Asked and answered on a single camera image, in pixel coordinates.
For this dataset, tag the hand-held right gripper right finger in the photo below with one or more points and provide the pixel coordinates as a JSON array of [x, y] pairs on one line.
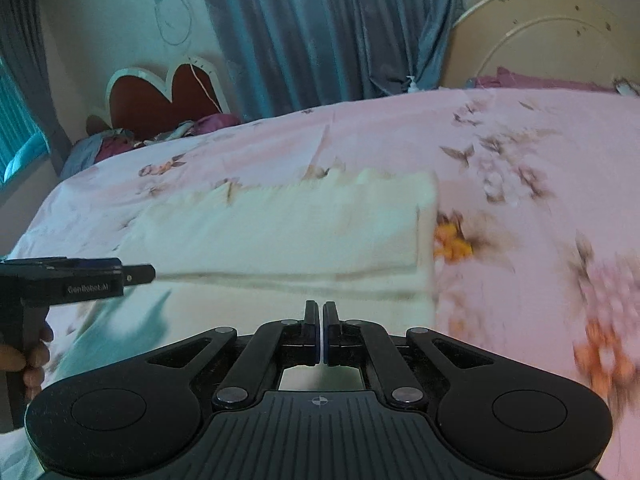
[[330, 332]]

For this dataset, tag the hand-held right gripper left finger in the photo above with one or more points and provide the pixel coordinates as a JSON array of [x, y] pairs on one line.
[[312, 332]]

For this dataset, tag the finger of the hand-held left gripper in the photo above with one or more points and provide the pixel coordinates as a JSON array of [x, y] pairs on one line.
[[140, 275]]

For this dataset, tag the cream knit sweater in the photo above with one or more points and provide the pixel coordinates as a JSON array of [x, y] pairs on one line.
[[275, 225]]

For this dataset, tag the person's left hand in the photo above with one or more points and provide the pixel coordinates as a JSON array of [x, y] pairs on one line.
[[37, 360]]

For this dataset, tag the light blue quilt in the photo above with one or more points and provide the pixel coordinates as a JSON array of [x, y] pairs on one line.
[[25, 160]]

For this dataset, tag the pink folded blanket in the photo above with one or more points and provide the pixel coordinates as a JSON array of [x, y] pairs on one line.
[[117, 145]]

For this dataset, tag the blue-grey pillow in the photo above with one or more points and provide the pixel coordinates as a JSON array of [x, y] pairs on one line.
[[82, 152]]

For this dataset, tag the window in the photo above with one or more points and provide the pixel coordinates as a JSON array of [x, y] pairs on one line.
[[15, 130]]

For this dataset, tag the purple pillow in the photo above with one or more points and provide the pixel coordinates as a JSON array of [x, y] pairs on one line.
[[215, 122]]

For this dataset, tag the red heart-shaped headboard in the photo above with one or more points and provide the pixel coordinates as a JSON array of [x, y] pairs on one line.
[[145, 105]]

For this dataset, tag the grey window curtain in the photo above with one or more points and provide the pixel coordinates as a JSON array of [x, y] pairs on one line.
[[30, 60]]

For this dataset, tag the pink floral bedsheet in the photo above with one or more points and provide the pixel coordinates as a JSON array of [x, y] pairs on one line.
[[525, 185]]

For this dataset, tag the white lotion bottle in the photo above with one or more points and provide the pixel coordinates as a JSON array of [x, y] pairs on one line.
[[413, 85]]

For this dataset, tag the wide blue curtain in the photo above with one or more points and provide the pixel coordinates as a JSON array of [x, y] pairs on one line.
[[325, 30]]

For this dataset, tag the purple blanket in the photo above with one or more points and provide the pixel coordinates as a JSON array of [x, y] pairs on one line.
[[535, 81]]

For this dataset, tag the cream round headboard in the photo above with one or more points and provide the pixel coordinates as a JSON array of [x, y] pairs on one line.
[[540, 35]]

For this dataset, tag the patterned pillow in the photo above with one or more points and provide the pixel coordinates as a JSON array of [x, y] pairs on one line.
[[629, 86]]

